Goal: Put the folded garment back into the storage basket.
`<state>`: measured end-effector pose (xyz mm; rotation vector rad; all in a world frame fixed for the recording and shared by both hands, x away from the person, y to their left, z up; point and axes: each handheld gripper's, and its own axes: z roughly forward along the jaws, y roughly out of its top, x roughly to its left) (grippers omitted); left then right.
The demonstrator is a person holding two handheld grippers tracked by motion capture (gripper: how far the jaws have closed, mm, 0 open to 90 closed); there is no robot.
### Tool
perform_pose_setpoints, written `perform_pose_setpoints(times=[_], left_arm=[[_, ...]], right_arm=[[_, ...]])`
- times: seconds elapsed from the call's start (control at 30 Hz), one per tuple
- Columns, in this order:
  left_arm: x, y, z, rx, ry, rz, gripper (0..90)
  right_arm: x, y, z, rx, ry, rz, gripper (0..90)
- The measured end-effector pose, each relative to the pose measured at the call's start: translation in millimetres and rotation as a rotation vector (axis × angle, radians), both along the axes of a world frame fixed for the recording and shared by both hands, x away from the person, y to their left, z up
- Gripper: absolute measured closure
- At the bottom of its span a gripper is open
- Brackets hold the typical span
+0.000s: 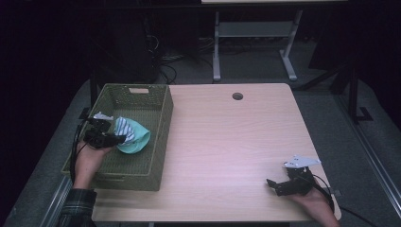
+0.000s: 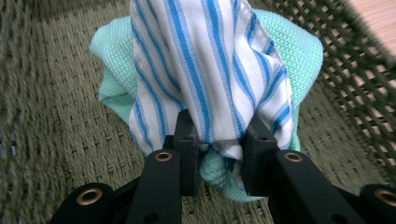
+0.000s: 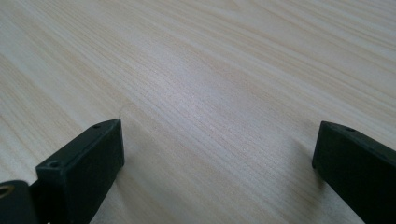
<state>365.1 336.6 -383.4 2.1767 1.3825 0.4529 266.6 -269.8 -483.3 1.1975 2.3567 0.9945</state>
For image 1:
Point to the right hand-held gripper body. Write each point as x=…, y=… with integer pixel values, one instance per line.
x=298, y=181

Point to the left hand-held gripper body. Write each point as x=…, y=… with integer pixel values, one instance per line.
x=97, y=132

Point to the teal bib with striped ties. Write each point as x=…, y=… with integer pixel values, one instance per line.
x=135, y=140

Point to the green woven basket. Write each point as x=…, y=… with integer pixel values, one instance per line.
x=142, y=170

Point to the person's right hand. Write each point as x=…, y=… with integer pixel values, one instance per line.
x=315, y=203

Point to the person's left hand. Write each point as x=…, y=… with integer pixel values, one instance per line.
x=88, y=164

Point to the black metal stand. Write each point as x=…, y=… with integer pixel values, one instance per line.
x=91, y=97
x=354, y=94

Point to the grey tape strip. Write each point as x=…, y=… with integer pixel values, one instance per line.
x=337, y=192

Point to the metal floor rail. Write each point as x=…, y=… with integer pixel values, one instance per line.
x=52, y=205
x=375, y=157

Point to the grey metal table frame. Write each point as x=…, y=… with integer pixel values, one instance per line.
x=252, y=30

